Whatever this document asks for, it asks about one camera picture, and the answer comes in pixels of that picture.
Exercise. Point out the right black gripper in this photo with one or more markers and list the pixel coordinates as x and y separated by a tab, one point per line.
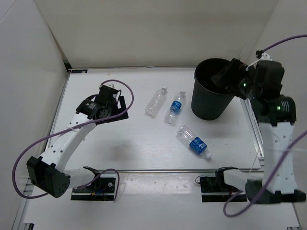
233	68

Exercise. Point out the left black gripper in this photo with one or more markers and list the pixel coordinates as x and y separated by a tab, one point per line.
122	117

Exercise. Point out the Pocari Sweat clear bottle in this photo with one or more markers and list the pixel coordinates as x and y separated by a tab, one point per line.
193	142

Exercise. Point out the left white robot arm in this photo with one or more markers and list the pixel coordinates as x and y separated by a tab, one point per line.
48	172

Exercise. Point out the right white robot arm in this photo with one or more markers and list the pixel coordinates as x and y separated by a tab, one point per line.
276	117

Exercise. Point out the black plastic trash bin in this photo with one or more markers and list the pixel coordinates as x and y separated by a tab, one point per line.
208	100

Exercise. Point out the clear unlabeled plastic bottle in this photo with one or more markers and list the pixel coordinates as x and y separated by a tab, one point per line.
156	102

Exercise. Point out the blue label Aquafina bottle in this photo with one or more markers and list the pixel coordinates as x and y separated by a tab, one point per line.
174	109

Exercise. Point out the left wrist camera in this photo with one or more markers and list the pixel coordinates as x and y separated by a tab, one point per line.
107	95

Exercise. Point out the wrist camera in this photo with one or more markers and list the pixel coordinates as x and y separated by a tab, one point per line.
268	77
107	95

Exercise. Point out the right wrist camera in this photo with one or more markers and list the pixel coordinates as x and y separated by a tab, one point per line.
268	77

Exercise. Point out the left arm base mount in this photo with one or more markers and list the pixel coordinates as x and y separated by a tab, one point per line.
104	188

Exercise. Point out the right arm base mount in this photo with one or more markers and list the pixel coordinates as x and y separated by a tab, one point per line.
212	192

